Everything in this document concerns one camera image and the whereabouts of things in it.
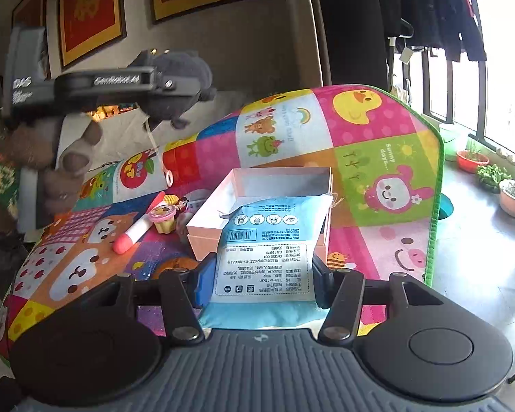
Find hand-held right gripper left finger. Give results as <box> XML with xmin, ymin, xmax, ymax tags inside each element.
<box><xmin>83</xmin><ymin>252</ymin><xmax>219</xmax><ymax>345</ymax></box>

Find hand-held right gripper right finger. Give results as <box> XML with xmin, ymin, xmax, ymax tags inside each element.
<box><xmin>311</xmin><ymin>254</ymin><xmax>445</xmax><ymax>346</ymax></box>

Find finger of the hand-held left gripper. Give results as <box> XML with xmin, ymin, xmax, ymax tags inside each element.
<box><xmin>151</xmin><ymin>65</ymin><xmax>203</xmax><ymax>98</ymax></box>

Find grey plush toy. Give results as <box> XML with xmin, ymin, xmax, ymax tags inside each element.
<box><xmin>129</xmin><ymin>49</ymin><xmax>219</xmax><ymax>130</ymax></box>

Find blue white packet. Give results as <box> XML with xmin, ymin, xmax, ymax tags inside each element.
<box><xmin>199</xmin><ymin>195</ymin><xmax>333</xmax><ymax>331</ymax></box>

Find red white marker pen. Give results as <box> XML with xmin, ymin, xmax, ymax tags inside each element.
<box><xmin>114</xmin><ymin>191</ymin><xmax>166</xmax><ymax>255</ymax></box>

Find white pink cardboard box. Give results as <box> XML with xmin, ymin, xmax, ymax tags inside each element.
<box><xmin>186</xmin><ymin>167</ymin><xmax>333</xmax><ymax>262</ymax></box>

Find person's left hand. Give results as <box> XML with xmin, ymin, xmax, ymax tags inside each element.
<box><xmin>2</xmin><ymin>114</ymin><xmax>104</xmax><ymax>218</ymax></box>

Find colourful cartoon printed mat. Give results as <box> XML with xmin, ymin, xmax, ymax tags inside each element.
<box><xmin>0</xmin><ymin>86</ymin><xmax>445</xmax><ymax>370</ymax></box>

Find dark curtain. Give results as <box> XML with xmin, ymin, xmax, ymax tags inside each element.
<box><xmin>313</xmin><ymin>0</ymin><xmax>389</xmax><ymax>91</ymax></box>

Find red flower pot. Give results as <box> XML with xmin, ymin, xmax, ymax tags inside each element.
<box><xmin>457</xmin><ymin>150</ymin><xmax>490</xmax><ymax>175</ymax></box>

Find pale green flower pot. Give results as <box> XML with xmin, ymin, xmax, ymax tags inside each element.
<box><xmin>438</xmin><ymin>124</ymin><xmax>468</xmax><ymax>162</ymax></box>

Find green leafy plant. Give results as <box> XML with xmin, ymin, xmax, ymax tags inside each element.
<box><xmin>476</xmin><ymin>164</ymin><xmax>512</xmax><ymax>194</ymax></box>

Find dark hanging clothes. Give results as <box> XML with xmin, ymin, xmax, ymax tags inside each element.
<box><xmin>378</xmin><ymin>0</ymin><xmax>488</xmax><ymax>63</ymax></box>

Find black window frame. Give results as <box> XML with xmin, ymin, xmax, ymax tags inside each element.
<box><xmin>408</xmin><ymin>47</ymin><xmax>515</xmax><ymax>161</ymax></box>

